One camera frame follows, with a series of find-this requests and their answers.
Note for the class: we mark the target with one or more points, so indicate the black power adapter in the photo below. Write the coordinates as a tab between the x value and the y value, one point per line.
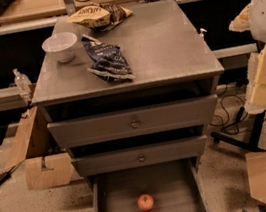
4	176

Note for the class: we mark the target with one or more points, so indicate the white ceramic bowl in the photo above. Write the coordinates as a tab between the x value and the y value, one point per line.
61	46

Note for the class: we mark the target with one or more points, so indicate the clear plastic bottle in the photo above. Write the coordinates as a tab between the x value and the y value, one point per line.
22	81

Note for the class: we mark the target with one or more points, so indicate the blue chip bag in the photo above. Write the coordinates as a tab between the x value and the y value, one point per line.
108	63

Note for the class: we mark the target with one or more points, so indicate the left cardboard box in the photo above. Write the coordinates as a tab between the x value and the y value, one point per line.
32	141

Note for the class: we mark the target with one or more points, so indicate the grey drawer cabinet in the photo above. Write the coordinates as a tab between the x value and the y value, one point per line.
140	94

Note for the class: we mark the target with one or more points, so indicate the small white pump bottle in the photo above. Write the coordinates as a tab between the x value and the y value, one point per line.
203	33

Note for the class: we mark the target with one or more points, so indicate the red apple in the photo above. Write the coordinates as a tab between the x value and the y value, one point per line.
145	202

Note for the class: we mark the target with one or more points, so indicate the grey middle drawer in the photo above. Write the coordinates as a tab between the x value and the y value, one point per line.
140	156

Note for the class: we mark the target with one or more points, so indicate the grey open bottom drawer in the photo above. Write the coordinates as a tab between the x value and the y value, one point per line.
164	187

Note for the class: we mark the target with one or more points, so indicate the yellow chip bag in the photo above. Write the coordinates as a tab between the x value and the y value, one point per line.
100	17

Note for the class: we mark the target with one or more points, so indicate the grey top drawer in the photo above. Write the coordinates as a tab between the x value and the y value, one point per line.
117	125

